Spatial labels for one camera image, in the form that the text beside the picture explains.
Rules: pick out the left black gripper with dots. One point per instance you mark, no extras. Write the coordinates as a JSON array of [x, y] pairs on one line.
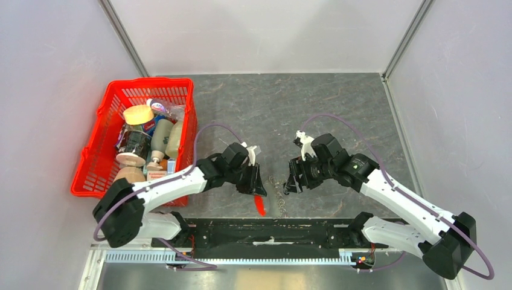
[[254, 186]]

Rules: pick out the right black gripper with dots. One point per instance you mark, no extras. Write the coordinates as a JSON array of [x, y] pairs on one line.
[[293, 184]]

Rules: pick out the grey red key holder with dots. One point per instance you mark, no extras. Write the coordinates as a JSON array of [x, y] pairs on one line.
[[273, 205]]

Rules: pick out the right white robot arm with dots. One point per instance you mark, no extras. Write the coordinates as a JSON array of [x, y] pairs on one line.
[[441, 239]]

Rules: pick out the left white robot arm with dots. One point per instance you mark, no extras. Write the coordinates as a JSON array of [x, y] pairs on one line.
[[125, 212]]

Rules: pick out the cream bottle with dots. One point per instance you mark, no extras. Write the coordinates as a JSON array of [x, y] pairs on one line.
[[174, 140]]

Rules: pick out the grey green bottle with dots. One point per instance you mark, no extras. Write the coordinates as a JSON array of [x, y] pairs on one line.
[[159, 144]]

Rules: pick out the clear plastic bottle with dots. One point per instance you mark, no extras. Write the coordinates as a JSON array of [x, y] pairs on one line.
[[166, 108]]

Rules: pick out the wooden spool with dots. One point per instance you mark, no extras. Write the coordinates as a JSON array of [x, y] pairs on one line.
[[131, 174]]

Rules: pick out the yellow lid dark jar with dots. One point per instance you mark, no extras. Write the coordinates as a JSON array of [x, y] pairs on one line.
[[135, 143]]

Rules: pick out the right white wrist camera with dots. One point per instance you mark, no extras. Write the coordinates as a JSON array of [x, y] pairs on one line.
[[304, 142]]

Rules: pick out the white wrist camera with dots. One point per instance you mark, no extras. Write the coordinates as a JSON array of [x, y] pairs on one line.
[[253, 151], [304, 142]]

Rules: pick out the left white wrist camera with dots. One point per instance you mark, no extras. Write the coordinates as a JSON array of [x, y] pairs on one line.
[[253, 151]]

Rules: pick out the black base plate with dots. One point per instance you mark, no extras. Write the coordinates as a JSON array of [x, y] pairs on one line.
[[265, 238]]

